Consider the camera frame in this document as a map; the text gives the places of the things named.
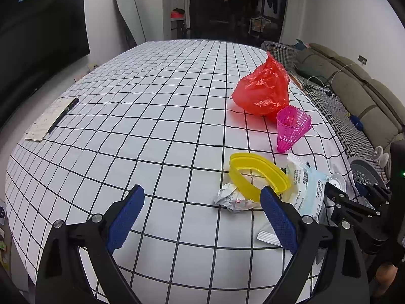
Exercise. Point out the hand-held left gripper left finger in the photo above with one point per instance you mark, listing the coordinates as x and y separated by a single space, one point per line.
126 218

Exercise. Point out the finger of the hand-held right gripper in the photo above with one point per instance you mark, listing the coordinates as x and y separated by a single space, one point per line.
364 190
345 201

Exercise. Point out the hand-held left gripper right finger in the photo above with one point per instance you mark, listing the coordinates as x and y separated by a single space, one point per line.
278 218

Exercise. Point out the grey perforated waste basket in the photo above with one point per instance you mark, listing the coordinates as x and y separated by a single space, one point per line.
367 171

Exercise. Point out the white small cap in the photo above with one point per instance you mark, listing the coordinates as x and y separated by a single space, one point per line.
337 182

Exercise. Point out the white and blue packet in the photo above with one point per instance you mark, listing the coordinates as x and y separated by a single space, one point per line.
308 190

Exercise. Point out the white wrapper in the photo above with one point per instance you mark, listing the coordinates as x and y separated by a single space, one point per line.
231 196

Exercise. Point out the red plastic bag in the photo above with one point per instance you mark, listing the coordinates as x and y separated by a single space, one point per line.
262 85

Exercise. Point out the person's right hand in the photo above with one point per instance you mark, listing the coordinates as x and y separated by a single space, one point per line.
387 277

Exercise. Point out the white paper strip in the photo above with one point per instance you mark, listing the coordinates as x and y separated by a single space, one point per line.
267 236

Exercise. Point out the small white fan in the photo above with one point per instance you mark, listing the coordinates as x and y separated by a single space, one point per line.
378 153

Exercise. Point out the small blue pouch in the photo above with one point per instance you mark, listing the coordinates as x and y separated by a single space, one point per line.
357 122

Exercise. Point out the houndstooth sofa cover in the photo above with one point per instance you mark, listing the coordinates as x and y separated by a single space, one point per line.
341 117

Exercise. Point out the grey-green sofa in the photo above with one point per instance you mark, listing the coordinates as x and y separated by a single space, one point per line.
364 85

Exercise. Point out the black pen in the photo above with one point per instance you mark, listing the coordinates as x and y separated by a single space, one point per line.
63 115

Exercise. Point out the white paper sheet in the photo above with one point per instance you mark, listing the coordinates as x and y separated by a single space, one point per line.
39 125

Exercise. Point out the blue plush toy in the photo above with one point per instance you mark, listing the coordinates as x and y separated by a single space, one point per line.
302 44

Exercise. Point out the houndstooth fabric basket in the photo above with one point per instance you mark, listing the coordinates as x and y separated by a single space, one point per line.
280 52

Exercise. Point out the white shelf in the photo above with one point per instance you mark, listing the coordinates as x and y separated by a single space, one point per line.
177 28

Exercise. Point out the black television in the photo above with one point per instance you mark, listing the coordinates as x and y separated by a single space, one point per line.
41 38

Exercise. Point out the leaning mirror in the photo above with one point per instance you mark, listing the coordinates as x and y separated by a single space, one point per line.
129 15

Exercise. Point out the red item on shelf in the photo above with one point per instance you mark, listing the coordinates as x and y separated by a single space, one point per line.
177 15

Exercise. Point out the wall socket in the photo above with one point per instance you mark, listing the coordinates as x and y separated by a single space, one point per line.
363 60

